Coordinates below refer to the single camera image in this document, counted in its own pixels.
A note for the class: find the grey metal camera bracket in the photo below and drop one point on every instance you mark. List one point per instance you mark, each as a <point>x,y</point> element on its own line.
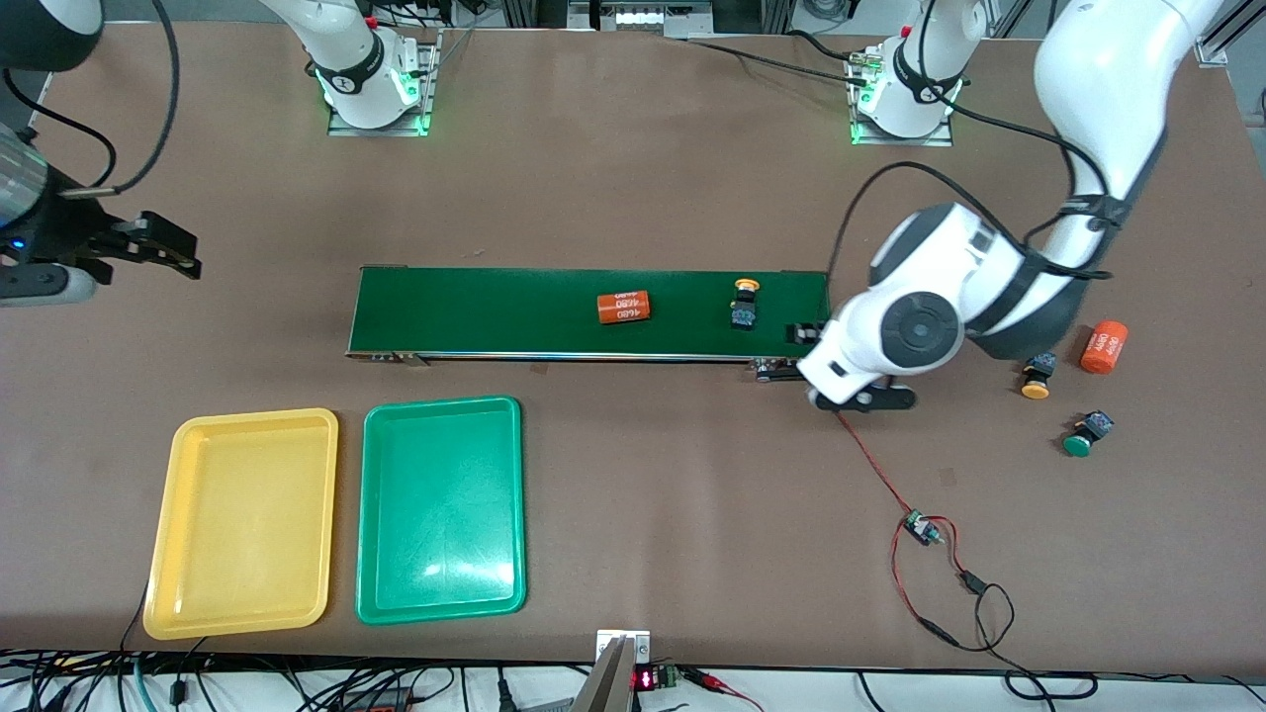
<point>608,682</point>

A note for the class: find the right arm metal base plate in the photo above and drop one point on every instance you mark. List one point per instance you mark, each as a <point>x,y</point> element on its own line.
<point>431,89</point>

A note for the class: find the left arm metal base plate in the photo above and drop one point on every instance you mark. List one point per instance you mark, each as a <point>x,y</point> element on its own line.
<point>940,139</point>

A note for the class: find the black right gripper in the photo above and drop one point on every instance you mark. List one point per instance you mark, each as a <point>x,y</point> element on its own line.
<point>61,230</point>

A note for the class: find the red alligator clip lead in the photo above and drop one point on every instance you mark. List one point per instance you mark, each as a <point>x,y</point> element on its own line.
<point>707,678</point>

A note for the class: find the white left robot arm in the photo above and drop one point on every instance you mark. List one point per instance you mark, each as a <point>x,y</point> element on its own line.
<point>1088,79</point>

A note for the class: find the orange 4680 battery cylinder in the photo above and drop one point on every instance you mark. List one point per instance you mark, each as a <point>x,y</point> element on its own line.
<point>623,308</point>
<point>1104,348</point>

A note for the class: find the green mushroom push button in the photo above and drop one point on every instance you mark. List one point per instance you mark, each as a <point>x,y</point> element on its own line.
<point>1086,435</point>

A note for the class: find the yellow plastic tray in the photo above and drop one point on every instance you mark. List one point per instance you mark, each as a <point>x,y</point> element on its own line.
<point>242,524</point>

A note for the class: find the lit white control box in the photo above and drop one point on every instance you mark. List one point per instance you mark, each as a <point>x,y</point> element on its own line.
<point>653,18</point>

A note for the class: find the green conveyor belt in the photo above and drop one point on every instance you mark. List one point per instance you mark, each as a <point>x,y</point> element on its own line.
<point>495,311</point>

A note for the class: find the yellow mushroom push button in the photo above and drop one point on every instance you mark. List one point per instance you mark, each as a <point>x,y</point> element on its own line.
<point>1037,381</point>
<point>745,311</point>

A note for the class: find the green plastic tray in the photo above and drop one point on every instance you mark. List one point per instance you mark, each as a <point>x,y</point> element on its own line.
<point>440,514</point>

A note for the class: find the small speed controller board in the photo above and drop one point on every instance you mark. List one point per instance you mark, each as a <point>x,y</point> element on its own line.
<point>921,528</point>

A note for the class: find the red digit display module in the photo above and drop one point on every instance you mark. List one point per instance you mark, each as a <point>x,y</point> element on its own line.
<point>645,679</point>

